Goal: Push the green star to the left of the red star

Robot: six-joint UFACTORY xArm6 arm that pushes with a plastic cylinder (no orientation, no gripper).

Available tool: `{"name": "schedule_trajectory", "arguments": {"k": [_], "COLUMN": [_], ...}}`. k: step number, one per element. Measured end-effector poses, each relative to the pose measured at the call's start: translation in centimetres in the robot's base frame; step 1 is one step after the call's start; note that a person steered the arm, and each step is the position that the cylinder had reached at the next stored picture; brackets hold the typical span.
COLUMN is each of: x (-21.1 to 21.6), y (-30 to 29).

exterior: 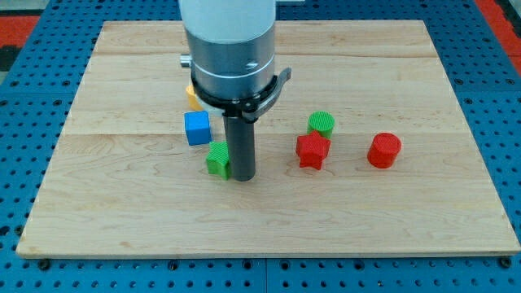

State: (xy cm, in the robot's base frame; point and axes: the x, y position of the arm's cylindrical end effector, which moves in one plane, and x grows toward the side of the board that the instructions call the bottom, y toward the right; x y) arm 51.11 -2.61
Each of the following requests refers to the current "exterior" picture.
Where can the light wooden board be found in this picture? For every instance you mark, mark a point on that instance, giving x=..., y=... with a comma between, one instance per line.
x=123, y=183

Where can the yellow block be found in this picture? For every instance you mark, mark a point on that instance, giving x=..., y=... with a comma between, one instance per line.
x=192, y=98

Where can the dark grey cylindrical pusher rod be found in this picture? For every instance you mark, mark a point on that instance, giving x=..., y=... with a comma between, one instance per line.
x=241, y=147

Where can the red cylinder block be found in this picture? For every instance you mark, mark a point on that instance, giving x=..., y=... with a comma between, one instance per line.
x=384, y=149

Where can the green star block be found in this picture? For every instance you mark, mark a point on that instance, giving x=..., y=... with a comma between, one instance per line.
x=218, y=160

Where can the red star block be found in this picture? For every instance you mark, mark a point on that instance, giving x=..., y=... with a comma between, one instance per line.
x=312, y=149

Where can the blue cube block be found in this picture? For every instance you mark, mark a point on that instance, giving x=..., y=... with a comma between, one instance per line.
x=197, y=128

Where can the green cylinder block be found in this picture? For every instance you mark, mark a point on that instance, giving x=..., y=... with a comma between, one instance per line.
x=323, y=122

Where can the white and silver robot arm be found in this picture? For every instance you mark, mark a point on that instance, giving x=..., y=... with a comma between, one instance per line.
x=231, y=44

